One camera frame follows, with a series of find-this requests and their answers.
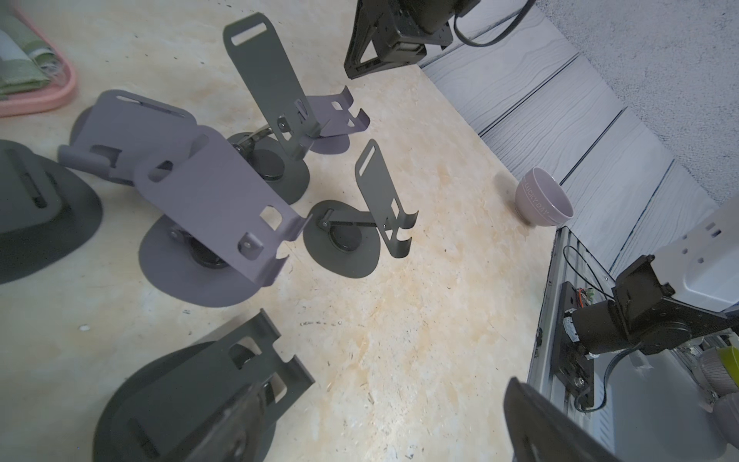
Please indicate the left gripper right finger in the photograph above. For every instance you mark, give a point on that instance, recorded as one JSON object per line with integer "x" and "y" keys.
{"x": 540, "y": 432}

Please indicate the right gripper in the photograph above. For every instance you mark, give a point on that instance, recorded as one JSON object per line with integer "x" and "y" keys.
{"x": 391, "y": 33}

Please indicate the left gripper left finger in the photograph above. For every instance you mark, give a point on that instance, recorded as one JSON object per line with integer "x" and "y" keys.
{"x": 236, "y": 433}

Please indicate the dark green phone stand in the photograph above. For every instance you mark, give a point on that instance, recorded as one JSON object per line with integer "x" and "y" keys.
{"x": 277, "y": 150}
{"x": 47, "y": 212}
{"x": 163, "y": 410}
{"x": 345, "y": 240}

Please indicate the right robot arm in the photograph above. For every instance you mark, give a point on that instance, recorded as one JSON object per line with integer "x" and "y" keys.
{"x": 685, "y": 290}

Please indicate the lilac ceramic bowl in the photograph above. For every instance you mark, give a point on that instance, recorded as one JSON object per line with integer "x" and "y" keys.
{"x": 541, "y": 201}

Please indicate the pink tray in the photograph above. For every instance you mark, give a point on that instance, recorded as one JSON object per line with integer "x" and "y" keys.
{"x": 60, "y": 92}

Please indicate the green checkered cloth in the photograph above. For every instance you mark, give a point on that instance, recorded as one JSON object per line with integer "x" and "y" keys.
{"x": 27, "y": 61}

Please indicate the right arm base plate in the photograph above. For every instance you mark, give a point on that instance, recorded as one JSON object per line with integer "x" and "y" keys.
{"x": 569, "y": 362}

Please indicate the aluminium front rail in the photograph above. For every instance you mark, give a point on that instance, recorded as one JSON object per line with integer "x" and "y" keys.
{"x": 595, "y": 413}

